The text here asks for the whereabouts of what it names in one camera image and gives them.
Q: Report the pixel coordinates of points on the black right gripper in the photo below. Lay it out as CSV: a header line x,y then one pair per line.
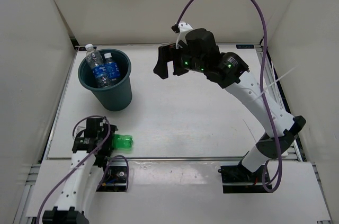
x,y
166,54

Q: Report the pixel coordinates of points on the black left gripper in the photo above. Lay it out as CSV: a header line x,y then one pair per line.
x,y
106,149

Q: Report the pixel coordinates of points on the green plastic soda bottle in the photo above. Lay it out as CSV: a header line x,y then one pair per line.
x,y
122,142

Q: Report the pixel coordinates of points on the blue label white cap bottle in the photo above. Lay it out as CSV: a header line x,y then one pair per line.
x,y
112,68

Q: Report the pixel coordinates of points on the small blue label water bottle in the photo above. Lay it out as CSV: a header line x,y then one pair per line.
x,y
96,63

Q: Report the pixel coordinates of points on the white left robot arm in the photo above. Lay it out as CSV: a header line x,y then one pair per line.
x,y
69,200

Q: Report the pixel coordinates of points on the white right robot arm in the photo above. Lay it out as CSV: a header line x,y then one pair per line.
x,y
232,74

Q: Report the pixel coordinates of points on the dark green ribbed plastic bin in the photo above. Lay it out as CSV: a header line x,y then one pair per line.
x,y
116,97

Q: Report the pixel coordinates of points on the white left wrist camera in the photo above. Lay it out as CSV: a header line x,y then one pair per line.
x,y
79,132

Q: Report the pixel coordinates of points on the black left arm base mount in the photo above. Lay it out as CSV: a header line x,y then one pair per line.
x,y
115,179

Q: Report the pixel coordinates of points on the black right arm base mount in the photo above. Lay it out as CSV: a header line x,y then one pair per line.
x,y
238,180

